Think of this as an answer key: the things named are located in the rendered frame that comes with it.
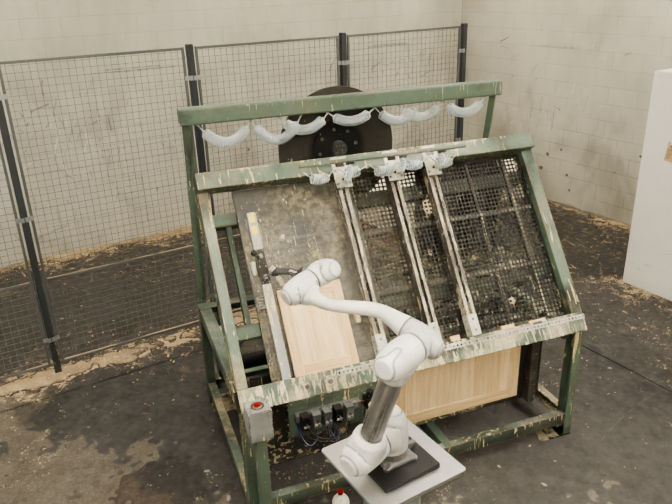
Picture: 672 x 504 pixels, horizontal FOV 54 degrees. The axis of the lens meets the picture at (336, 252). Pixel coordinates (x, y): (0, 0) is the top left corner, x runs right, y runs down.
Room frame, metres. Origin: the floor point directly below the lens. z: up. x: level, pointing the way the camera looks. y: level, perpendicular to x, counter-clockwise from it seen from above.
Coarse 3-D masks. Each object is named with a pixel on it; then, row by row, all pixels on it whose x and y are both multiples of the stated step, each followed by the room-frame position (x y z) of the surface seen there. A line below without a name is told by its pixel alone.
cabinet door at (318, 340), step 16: (320, 288) 3.35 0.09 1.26; (336, 288) 3.37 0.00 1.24; (288, 320) 3.20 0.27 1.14; (304, 320) 3.22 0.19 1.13; (320, 320) 3.24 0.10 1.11; (336, 320) 3.26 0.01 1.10; (288, 336) 3.14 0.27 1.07; (304, 336) 3.16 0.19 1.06; (320, 336) 3.18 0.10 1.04; (336, 336) 3.21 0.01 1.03; (352, 336) 3.22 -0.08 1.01; (304, 352) 3.11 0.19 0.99; (320, 352) 3.13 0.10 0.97; (336, 352) 3.15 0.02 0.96; (352, 352) 3.17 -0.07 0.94; (304, 368) 3.05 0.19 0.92; (320, 368) 3.07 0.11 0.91
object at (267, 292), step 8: (248, 216) 3.49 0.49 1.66; (248, 224) 3.47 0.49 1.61; (256, 224) 3.47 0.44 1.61; (256, 240) 3.41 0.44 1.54; (256, 248) 3.38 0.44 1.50; (256, 264) 3.36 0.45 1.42; (264, 288) 3.25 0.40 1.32; (264, 296) 3.23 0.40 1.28; (272, 296) 3.24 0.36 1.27; (272, 304) 3.21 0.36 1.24; (272, 312) 3.18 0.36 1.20; (272, 320) 3.16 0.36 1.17; (272, 328) 3.13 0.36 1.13; (280, 328) 3.14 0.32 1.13; (272, 336) 3.12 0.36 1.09; (280, 336) 3.11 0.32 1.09; (280, 344) 3.09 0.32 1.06; (280, 352) 3.06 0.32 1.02; (280, 360) 3.03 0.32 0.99; (280, 368) 3.01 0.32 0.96; (288, 368) 3.02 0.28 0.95; (280, 376) 3.01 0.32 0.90; (288, 376) 2.99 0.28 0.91
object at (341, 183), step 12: (336, 168) 3.73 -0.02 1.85; (348, 168) 3.61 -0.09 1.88; (336, 180) 3.68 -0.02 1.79; (348, 180) 3.63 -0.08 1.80; (336, 192) 3.73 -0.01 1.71; (348, 192) 3.69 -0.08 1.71; (348, 204) 3.65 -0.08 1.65; (348, 216) 3.60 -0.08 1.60; (348, 228) 3.56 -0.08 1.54; (348, 240) 3.56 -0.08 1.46; (360, 240) 3.53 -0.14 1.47; (360, 252) 3.49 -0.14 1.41; (360, 264) 3.44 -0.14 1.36; (360, 276) 3.40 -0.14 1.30; (360, 288) 3.40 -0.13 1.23; (372, 288) 3.37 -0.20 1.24; (372, 300) 3.33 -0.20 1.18; (372, 324) 3.24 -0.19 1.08; (372, 336) 3.24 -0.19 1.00; (384, 336) 3.22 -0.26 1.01
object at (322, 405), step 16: (368, 384) 3.06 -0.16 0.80; (304, 400) 2.94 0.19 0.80; (320, 400) 2.97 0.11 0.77; (336, 400) 3.00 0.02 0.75; (352, 400) 3.00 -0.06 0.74; (368, 400) 2.99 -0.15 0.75; (288, 416) 2.90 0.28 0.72; (304, 416) 2.84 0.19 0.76; (320, 416) 2.86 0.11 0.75; (336, 416) 2.89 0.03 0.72; (352, 416) 2.88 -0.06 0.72; (304, 432) 2.93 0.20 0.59; (352, 432) 2.91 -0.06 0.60
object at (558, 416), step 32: (224, 352) 3.47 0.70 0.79; (256, 352) 3.59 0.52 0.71; (576, 352) 3.58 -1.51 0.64; (224, 384) 4.15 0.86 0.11; (256, 384) 3.12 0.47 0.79; (224, 416) 3.66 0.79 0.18; (448, 416) 3.54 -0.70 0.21; (544, 416) 3.55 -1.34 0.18; (288, 448) 3.17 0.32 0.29; (320, 448) 3.24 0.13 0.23; (448, 448) 3.27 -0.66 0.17; (256, 480) 2.86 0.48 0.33; (320, 480) 3.02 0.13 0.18
